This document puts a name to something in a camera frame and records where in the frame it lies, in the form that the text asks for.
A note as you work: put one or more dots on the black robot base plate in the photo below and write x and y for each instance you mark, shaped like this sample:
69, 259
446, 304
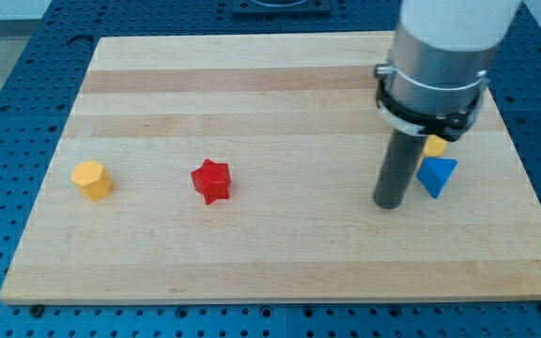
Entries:
280, 7

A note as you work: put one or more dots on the yellow hexagon block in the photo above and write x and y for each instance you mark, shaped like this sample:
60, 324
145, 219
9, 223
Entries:
92, 180

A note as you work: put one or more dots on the blue triangle block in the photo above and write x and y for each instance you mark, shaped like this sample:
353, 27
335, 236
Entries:
434, 174

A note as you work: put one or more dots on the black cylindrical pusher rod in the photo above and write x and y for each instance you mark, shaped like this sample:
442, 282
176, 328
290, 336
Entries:
397, 169

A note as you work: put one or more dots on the red star block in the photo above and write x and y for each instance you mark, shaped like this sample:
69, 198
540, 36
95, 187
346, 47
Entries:
212, 180

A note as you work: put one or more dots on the yellow block behind rod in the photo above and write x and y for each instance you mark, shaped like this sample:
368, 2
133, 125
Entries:
434, 146

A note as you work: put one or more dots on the light wooden board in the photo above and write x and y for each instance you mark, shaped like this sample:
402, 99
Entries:
294, 116

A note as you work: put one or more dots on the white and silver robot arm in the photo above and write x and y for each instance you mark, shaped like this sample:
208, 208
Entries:
434, 79

